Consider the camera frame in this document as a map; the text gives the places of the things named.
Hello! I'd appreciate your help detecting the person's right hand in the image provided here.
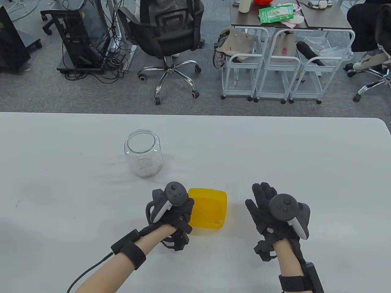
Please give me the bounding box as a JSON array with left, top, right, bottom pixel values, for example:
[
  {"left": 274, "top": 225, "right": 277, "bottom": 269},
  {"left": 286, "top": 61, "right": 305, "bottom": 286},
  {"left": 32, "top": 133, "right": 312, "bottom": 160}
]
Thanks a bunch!
[{"left": 245, "top": 183, "right": 302, "bottom": 245}]

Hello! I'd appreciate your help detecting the person's left hand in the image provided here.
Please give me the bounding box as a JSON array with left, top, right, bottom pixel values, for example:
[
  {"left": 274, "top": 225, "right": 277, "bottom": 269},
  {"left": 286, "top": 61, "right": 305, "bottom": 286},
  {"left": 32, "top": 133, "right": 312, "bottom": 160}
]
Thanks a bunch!
[{"left": 151, "top": 198, "right": 195, "bottom": 235}]

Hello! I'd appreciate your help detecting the yellow plastic food container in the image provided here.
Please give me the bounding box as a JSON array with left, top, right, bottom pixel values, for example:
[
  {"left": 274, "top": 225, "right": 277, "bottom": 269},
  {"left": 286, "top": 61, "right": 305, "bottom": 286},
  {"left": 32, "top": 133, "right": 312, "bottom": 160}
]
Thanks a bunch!
[{"left": 187, "top": 188, "right": 227, "bottom": 229}]

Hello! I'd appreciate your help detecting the white rice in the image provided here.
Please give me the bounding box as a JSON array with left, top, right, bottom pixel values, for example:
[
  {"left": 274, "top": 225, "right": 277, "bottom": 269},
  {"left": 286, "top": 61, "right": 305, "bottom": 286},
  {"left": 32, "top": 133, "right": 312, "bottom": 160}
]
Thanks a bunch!
[{"left": 127, "top": 153, "right": 163, "bottom": 177}]

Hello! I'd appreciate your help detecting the clear glass jar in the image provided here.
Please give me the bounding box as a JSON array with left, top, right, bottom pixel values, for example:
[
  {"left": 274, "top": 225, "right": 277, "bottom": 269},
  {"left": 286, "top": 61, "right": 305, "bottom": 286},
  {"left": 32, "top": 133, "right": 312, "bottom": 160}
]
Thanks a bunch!
[{"left": 124, "top": 129, "right": 163, "bottom": 179}]

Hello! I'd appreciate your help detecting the person's left forearm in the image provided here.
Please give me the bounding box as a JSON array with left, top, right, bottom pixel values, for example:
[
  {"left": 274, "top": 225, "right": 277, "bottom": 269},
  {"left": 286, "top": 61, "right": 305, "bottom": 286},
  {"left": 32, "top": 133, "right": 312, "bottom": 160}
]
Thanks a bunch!
[{"left": 75, "top": 224, "right": 177, "bottom": 293}]

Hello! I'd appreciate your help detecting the person's right forearm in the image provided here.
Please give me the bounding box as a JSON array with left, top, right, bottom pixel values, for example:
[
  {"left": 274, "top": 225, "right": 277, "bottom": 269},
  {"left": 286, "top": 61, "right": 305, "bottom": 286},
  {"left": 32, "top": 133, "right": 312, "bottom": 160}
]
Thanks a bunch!
[{"left": 273, "top": 240, "right": 306, "bottom": 293}]

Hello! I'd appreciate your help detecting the grey right hand controller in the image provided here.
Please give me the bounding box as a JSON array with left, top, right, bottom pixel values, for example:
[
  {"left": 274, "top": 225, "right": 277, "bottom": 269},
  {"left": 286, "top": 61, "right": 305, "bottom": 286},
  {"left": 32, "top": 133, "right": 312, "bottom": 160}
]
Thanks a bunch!
[{"left": 269, "top": 193, "right": 310, "bottom": 239}]

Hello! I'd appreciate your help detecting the grey hand controller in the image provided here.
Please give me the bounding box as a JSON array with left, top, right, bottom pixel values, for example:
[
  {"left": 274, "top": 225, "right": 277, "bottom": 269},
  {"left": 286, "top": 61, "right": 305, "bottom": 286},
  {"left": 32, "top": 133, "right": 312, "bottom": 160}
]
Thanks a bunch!
[
  {"left": 150, "top": 182, "right": 188, "bottom": 224},
  {"left": 269, "top": 193, "right": 310, "bottom": 239}
]

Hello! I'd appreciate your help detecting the grey left hand controller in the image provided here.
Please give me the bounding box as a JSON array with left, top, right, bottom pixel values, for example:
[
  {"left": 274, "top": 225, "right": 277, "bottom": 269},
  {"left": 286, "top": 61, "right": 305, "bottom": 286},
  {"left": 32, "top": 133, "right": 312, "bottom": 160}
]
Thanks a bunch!
[{"left": 150, "top": 182, "right": 188, "bottom": 224}]

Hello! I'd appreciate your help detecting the white metal trolley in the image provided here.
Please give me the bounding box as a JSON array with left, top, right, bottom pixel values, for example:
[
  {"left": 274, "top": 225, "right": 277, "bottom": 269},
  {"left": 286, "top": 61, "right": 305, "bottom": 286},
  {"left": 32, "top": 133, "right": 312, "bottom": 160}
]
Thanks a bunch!
[
  {"left": 289, "top": 29, "right": 355, "bottom": 104},
  {"left": 255, "top": 29, "right": 301, "bottom": 104},
  {"left": 221, "top": 26, "right": 269, "bottom": 102}
]

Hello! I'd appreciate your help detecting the black rolled umbrella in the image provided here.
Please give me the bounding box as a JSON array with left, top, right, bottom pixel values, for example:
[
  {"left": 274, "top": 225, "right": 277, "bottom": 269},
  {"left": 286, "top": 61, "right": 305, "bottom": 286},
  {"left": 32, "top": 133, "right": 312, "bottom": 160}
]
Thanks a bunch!
[{"left": 296, "top": 41, "right": 326, "bottom": 67}]

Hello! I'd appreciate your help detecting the beige tote bag red print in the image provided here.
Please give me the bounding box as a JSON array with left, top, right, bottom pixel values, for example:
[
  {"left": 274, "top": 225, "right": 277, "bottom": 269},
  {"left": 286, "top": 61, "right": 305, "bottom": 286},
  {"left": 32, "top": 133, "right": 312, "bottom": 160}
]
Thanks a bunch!
[{"left": 271, "top": 31, "right": 298, "bottom": 63}]

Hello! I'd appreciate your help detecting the chrome base office chair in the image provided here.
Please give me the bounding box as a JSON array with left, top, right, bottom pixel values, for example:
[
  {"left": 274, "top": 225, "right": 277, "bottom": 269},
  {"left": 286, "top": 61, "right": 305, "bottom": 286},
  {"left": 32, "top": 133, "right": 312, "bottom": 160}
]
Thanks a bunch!
[{"left": 345, "top": 63, "right": 391, "bottom": 103}]

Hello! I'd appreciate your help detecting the beige patterned bag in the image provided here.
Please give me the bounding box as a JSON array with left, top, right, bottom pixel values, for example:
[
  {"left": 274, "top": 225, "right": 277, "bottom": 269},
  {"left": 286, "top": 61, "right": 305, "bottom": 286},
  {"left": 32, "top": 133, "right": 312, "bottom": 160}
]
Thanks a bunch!
[{"left": 213, "top": 28, "right": 260, "bottom": 69}]

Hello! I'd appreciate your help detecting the clear plastic bag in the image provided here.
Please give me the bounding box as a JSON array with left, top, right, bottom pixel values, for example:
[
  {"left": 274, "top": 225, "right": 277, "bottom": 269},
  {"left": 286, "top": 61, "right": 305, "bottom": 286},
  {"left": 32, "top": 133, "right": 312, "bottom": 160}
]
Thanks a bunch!
[{"left": 304, "top": 37, "right": 353, "bottom": 60}]

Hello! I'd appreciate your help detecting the black rolling stand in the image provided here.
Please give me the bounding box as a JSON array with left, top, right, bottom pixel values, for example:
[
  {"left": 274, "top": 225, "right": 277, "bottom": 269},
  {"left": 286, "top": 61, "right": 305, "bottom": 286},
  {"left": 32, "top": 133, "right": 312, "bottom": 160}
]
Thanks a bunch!
[{"left": 57, "top": 49, "right": 106, "bottom": 74}]

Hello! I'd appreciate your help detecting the black mesh office chair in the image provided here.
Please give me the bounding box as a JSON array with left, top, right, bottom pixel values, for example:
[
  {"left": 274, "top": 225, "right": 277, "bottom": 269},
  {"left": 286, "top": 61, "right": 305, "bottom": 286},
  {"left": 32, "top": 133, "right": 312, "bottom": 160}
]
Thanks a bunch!
[{"left": 118, "top": 0, "right": 206, "bottom": 106}]

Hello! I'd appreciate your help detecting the pink white packet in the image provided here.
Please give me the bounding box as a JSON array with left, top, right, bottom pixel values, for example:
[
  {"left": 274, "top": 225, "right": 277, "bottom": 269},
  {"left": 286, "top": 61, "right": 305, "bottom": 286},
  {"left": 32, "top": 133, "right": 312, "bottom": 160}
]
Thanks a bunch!
[{"left": 280, "top": 14, "right": 305, "bottom": 29}]

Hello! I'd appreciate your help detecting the brown tabletop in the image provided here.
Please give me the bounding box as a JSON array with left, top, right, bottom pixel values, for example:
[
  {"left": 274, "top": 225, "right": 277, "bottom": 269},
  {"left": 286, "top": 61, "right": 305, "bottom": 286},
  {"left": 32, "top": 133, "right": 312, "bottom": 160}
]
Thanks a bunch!
[
  {"left": 231, "top": 0, "right": 306, "bottom": 29},
  {"left": 301, "top": 0, "right": 353, "bottom": 30}
]

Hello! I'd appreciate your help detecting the green packet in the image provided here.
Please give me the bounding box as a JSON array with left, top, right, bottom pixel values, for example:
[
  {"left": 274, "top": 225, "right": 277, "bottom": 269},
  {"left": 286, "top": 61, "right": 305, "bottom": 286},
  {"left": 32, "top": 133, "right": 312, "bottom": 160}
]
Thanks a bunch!
[{"left": 258, "top": 4, "right": 295, "bottom": 25}]

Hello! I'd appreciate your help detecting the black computer tower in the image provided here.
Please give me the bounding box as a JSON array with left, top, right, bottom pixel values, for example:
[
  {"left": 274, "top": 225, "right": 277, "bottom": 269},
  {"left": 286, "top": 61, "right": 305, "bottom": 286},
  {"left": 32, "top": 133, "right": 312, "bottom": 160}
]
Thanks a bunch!
[{"left": 49, "top": 0, "right": 111, "bottom": 66}]

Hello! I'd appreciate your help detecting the black caster base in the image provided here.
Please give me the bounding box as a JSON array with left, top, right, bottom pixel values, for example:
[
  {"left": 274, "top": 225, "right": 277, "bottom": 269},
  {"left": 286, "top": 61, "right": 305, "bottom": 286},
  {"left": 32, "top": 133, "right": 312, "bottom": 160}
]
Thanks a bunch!
[{"left": 41, "top": 9, "right": 61, "bottom": 35}]

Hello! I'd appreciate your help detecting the black equipment cabinet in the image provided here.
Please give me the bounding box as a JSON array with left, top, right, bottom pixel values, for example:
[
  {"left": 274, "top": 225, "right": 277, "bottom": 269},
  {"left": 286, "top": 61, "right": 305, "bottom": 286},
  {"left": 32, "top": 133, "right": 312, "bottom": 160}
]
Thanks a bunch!
[{"left": 0, "top": 5, "right": 42, "bottom": 74}]

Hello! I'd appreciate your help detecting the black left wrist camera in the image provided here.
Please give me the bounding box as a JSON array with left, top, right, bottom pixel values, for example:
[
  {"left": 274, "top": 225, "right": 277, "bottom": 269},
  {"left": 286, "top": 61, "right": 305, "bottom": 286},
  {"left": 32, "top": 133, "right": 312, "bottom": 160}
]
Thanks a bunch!
[{"left": 162, "top": 227, "right": 193, "bottom": 252}]

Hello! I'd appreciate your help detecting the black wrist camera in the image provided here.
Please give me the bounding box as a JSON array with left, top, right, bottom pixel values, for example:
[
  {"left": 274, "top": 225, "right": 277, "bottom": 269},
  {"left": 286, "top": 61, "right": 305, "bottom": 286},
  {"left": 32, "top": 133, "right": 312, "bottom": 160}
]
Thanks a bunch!
[
  {"left": 254, "top": 240, "right": 275, "bottom": 261},
  {"left": 162, "top": 227, "right": 193, "bottom": 252}
]

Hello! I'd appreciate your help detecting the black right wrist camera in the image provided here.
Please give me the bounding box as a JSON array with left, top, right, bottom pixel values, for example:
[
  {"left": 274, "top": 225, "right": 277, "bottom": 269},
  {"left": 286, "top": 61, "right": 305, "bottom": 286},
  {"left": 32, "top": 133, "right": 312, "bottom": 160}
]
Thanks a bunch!
[{"left": 254, "top": 240, "right": 275, "bottom": 261}]

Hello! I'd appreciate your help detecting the black arm band cable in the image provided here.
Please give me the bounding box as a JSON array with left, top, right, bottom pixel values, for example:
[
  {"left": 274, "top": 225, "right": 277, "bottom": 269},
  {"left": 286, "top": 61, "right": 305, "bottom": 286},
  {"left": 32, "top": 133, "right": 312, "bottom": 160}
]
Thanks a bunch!
[{"left": 67, "top": 252, "right": 113, "bottom": 293}]

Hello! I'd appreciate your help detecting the tangle of black cables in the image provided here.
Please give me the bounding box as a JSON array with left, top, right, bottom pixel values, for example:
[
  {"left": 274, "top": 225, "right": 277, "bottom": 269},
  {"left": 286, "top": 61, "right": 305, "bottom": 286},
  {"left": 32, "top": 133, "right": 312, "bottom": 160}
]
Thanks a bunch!
[{"left": 63, "top": 0, "right": 138, "bottom": 84}]

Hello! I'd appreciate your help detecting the white desk leg frame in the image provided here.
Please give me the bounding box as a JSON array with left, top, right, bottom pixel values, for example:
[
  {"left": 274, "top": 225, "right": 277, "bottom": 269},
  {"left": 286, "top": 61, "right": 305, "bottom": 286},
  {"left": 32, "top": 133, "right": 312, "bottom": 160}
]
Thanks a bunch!
[{"left": 110, "top": 0, "right": 138, "bottom": 71}]

